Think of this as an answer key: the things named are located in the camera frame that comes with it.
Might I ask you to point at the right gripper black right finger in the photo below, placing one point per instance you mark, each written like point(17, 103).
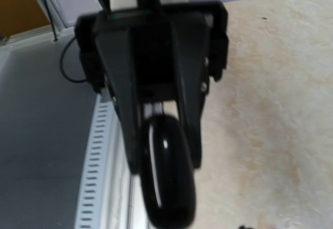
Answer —
point(189, 53)

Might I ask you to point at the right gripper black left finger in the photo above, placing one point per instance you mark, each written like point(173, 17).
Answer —
point(123, 65)

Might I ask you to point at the glossy black earbud case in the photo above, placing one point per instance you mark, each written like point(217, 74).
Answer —
point(166, 173)

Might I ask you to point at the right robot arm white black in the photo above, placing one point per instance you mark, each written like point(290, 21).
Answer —
point(151, 60)

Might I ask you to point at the aluminium front rail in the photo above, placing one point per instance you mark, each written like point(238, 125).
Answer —
point(109, 196)

